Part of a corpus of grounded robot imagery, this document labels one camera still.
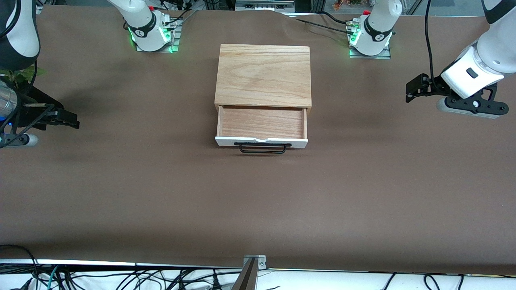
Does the white-front drawer with black handle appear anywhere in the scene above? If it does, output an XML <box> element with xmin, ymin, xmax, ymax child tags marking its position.
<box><xmin>215</xmin><ymin>106</ymin><xmax>309</xmax><ymax>155</ymax></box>

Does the light wooden drawer cabinet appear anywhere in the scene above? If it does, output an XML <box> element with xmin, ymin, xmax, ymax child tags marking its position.
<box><xmin>214</xmin><ymin>44</ymin><xmax>313</xmax><ymax>112</ymax></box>

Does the red rose with leaves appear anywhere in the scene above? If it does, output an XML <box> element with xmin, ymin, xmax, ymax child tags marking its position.
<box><xmin>0</xmin><ymin>66</ymin><xmax>47</xmax><ymax>88</ymax></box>

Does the grey power strip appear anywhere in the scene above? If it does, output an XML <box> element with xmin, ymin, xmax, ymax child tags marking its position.
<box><xmin>235</xmin><ymin>0</ymin><xmax>295</xmax><ymax>12</ymax></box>

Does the brown table cover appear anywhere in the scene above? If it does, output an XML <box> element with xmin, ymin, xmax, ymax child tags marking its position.
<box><xmin>0</xmin><ymin>5</ymin><xmax>516</xmax><ymax>275</ymax></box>

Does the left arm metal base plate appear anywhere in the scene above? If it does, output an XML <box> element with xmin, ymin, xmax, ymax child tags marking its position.
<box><xmin>349</xmin><ymin>44</ymin><xmax>391</xmax><ymax>60</ymax></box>

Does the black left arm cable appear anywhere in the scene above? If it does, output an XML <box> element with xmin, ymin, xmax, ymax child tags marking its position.
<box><xmin>425</xmin><ymin>0</ymin><xmax>441</xmax><ymax>81</ymax></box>

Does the black cable on table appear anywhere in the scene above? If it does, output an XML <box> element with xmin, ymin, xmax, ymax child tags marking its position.
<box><xmin>318</xmin><ymin>11</ymin><xmax>355</xmax><ymax>27</ymax></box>
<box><xmin>282</xmin><ymin>15</ymin><xmax>359</xmax><ymax>36</ymax></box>

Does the black looped floor cable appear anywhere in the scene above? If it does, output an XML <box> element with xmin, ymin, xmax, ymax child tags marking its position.
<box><xmin>0</xmin><ymin>244</ymin><xmax>39</xmax><ymax>278</ymax></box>

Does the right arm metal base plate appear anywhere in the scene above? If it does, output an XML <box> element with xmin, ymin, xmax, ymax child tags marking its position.
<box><xmin>135</xmin><ymin>18</ymin><xmax>183</xmax><ymax>53</ymax></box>

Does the metal camera post with bracket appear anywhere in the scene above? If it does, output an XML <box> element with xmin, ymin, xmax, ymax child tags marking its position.
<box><xmin>231</xmin><ymin>255</ymin><xmax>267</xmax><ymax>290</ymax></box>

